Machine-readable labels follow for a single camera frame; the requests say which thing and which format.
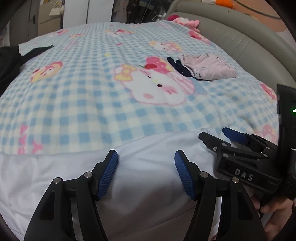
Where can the pile of black clothes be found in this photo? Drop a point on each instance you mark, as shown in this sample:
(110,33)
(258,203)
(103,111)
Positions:
(9,60)

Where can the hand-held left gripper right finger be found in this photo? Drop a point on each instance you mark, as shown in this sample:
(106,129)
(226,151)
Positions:
(183,176)

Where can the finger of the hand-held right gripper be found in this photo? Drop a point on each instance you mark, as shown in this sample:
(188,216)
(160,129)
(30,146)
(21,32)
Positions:
(215,142)
(234,136)

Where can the white shirt with navy trim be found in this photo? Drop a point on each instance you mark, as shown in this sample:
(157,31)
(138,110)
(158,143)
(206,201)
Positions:
(143,185)

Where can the grey door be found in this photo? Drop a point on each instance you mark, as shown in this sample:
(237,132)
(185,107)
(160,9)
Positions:
(33,18)

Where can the glass door wardrobe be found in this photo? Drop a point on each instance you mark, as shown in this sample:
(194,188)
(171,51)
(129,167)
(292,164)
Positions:
(138,10)

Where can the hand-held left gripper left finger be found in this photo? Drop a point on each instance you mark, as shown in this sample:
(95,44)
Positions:
(108,176)

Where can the pink plush toy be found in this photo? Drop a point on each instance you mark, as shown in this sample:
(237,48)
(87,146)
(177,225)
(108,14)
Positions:
(185,21)

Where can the person's right hand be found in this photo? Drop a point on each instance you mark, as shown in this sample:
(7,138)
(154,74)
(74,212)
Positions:
(277,208)

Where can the folded pink printed garment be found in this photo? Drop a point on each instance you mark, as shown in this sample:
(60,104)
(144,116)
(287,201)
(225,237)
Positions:
(210,67)

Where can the orange plush toy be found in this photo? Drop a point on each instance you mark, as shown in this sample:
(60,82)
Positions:
(224,2)

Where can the beige cabinet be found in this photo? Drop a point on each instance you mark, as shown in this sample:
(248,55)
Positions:
(49,23)

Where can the white handbag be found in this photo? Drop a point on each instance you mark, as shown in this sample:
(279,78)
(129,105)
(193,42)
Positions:
(56,11)

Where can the white charger plug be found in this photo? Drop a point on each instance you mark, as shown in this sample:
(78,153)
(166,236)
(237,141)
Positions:
(161,16)

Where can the checkered cartoon print blanket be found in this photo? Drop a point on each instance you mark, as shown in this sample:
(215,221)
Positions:
(81,104)

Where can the grey padded bed headboard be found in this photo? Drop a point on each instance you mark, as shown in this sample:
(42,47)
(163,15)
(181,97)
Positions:
(242,34)

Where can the folded navy garment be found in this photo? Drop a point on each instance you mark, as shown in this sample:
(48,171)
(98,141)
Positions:
(180,68)

